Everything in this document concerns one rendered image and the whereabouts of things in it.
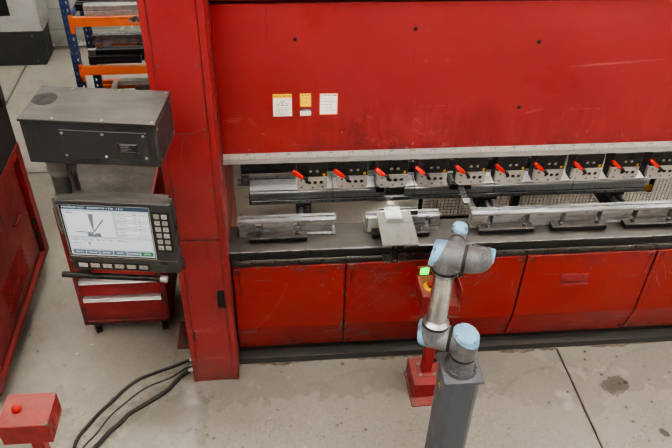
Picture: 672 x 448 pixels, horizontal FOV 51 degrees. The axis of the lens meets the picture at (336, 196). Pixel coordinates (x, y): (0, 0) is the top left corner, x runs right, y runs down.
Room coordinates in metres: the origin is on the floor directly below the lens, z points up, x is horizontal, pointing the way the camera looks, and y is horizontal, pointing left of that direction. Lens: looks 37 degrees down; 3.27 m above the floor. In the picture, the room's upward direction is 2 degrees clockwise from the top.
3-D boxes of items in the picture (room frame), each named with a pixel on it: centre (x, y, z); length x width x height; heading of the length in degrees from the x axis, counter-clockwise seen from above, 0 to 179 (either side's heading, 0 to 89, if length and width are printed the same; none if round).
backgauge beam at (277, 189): (3.23, -0.66, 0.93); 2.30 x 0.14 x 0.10; 96
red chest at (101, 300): (3.08, 1.23, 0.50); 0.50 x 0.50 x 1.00; 6
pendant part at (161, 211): (2.18, 0.85, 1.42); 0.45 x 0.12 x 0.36; 89
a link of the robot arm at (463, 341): (2.06, -0.57, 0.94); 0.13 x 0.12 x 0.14; 74
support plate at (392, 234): (2.75, -0.31, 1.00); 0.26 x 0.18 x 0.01; 6
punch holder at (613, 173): (3.02, -1.47, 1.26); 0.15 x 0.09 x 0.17; 96
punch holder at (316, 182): (2.85, 0.13, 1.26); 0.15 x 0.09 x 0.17; 96
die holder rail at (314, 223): (2.84, 0.25, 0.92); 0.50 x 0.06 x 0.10; 96
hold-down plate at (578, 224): (2.94, -1.30, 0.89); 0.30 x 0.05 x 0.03; 96
